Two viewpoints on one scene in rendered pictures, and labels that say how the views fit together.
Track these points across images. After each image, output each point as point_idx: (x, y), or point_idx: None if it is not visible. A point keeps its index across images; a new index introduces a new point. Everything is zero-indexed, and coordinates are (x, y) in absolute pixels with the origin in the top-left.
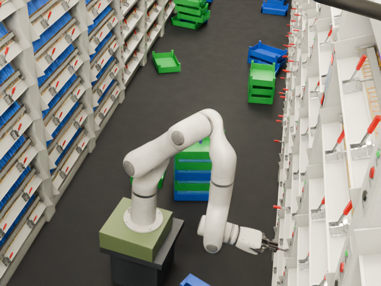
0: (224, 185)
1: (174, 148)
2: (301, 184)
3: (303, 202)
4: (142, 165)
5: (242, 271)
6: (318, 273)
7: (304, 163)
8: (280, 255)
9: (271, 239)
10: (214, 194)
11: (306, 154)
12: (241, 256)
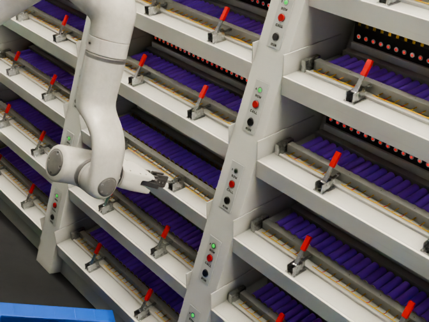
0: (122, 59)
1: (10, 5)
2: (219, 46)
3: (292, 31)
4: None
5: (24, 299)
6: None
7: (188, 30)
8: (116, 223)
9: (25, 250)
10: (101, 83)
11: (177, 24)
12: (4, 282)
